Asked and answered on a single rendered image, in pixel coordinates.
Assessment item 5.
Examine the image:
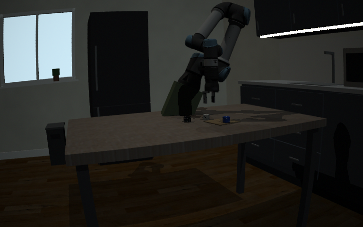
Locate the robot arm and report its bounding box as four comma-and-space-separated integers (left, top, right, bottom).
178, 2, 251, 91

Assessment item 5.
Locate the tan flat mat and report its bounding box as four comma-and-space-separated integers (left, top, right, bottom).
204, 118, 241, 125

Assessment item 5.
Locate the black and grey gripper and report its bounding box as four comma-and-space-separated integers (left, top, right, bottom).
198, 59, 219, 104

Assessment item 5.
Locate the blue die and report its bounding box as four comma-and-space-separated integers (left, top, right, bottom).
223, 116, 230, 123

